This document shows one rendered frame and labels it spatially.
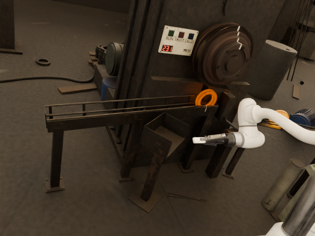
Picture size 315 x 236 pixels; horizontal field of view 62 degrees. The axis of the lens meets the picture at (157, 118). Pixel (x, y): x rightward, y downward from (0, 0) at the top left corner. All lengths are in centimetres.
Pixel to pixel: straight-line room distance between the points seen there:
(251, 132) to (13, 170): 171
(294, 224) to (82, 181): 149
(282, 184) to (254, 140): 91
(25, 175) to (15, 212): 32
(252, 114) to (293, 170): 91
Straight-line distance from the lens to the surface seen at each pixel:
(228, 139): 153
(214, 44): 184
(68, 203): 204
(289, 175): 239
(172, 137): 179
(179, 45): 189
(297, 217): 134
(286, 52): 465
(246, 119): 159
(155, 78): 189
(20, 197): 210
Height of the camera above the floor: 160
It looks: 31 degrees down
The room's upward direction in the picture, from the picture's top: 17 degrees clockwise
